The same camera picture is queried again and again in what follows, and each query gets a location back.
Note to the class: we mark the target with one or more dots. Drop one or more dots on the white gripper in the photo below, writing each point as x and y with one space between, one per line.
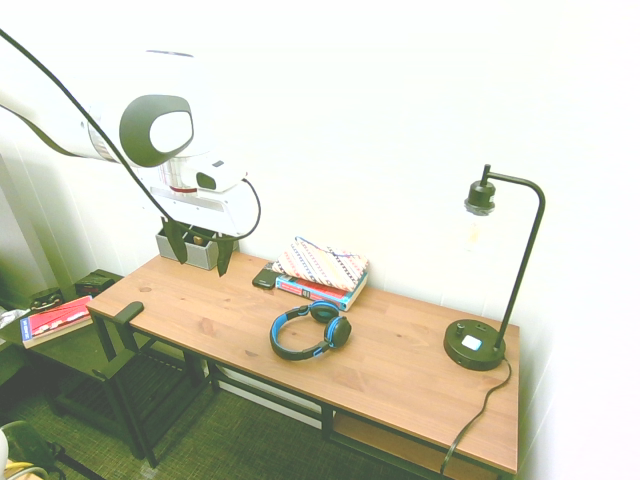
215 212

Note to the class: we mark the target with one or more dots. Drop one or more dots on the black and blue headphones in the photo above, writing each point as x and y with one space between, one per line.
339 330

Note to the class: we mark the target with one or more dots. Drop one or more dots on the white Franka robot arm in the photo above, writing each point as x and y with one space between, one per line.
155 131

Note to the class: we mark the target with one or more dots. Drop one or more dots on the black headphone hanger clamp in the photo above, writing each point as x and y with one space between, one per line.
129 310

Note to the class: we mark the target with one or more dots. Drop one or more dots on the grey fabric organizer box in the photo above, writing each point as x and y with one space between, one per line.
200 257

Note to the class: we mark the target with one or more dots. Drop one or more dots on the small gold cylinder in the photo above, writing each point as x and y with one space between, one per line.
200 240

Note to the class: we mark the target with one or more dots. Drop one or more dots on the black handheld device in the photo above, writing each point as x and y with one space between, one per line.
264 280

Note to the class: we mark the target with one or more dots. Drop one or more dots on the black box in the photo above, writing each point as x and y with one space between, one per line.
94 285

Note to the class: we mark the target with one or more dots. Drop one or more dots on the colourful patterned pouch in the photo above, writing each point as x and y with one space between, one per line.
320 262

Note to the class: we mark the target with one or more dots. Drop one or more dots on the black chair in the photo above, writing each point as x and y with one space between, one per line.
145 385

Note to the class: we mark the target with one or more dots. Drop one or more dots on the red paperback book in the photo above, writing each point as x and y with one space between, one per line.
57 320

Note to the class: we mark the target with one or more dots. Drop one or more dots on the small black gadget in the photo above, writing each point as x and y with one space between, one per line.
46 299

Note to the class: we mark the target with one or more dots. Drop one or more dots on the dark side table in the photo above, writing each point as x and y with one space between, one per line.
70 350

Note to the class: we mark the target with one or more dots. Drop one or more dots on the white crumpled plastic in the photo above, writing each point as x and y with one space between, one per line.
11 320

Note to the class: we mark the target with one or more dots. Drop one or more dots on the dark green bag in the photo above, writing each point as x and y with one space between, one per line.
27 447

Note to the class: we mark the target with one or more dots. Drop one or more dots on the clear glass light bulb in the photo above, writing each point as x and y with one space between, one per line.
476 225

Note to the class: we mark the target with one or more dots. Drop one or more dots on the black desk lamp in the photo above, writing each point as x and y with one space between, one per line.
472 355

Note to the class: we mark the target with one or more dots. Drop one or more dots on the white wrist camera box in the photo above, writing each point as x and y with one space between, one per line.
220 172

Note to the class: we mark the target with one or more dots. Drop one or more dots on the wooden desk with black frame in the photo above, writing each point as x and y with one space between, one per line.
327 425

